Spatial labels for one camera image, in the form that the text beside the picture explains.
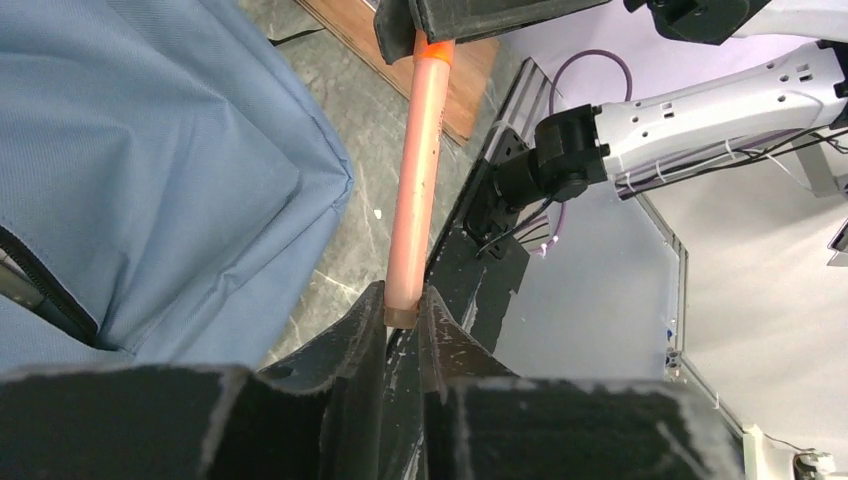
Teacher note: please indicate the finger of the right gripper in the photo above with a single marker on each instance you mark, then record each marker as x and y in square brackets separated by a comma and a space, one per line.
[396, 22]

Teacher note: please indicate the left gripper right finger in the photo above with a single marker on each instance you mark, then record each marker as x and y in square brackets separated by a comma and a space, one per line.
[482, 421]

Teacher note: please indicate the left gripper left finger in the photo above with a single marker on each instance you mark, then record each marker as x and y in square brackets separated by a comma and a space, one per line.
[313, 415]

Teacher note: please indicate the blue grey backpack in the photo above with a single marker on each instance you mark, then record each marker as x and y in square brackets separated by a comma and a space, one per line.
[168, 183]

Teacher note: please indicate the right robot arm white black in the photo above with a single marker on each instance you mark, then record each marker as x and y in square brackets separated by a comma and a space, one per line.
[644, 144]

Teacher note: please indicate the brown wooden board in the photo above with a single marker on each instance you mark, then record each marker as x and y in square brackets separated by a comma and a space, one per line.
[351, 21]

